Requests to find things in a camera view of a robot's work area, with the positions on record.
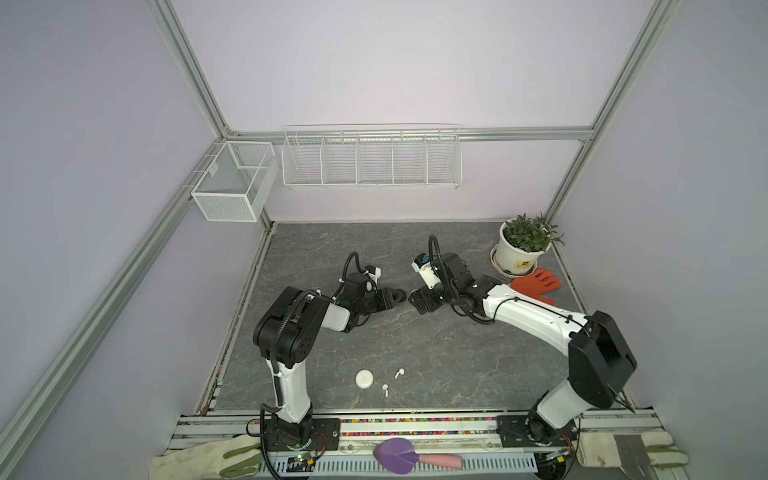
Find white wire shelf basket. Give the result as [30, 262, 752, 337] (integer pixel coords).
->
[282, 123, 463, 189]

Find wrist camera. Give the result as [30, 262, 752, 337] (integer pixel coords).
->
[411, 253, 441, 290]
[365, 265, 382, 284]

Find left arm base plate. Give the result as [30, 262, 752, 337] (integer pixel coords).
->
[263, 417, 341, 452]

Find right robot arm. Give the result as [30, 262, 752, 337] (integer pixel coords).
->
[408, 234, 637, 446]

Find white earbud charging case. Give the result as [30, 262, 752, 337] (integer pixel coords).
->
[355, 369, 374, 389]

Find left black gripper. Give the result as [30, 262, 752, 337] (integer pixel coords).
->
[356, 287, 403, 316]

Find red rubber glove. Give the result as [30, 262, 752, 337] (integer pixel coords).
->
[509, 269, 562, 305]

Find right white work glove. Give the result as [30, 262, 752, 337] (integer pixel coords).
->
[577, 429, 690, 469]

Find left white work glove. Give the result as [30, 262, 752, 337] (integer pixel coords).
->
[149, 435, 263, 480]

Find white work glove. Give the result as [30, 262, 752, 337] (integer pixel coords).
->
[149, 435, 263, 480]
[577, 429, 690, 469]

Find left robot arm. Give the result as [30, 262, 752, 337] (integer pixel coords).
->
[253, 251, 406, 447]

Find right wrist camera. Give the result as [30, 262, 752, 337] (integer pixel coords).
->
[411, 253, 441, 290]

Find white mesh box basket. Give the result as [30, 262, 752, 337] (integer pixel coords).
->
[192, 141, 279, 223]

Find green potted plant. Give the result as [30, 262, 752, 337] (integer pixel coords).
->
[501, 213, 563, 253]

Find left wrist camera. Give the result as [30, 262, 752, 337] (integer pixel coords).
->
[365, 265, 382, 284]

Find purple scoop pink handle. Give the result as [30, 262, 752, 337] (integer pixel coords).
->
[373, 437, 463, 475]

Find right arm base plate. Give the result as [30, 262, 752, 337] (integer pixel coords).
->
[496, 414, 579, 448]

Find white plant pot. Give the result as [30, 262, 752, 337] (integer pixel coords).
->
[489, 223, 551, 279]

